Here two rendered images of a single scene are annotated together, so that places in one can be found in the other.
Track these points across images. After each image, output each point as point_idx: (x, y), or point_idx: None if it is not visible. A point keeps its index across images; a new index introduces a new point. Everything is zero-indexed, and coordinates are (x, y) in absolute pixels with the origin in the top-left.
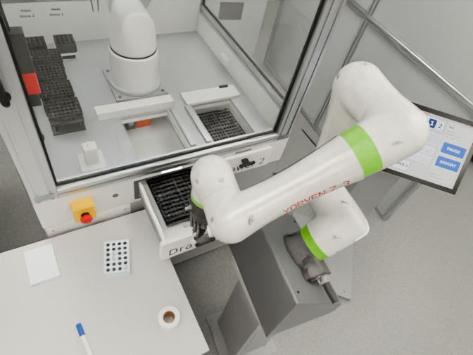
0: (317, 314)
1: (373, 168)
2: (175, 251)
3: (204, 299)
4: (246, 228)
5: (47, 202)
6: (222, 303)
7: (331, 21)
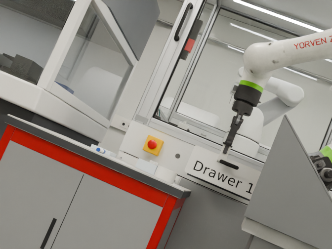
0: (313, 222)
1: None
2: (200, 168)
3: None
4: (266, 46)
5: (139, 124)
6: None
7: None
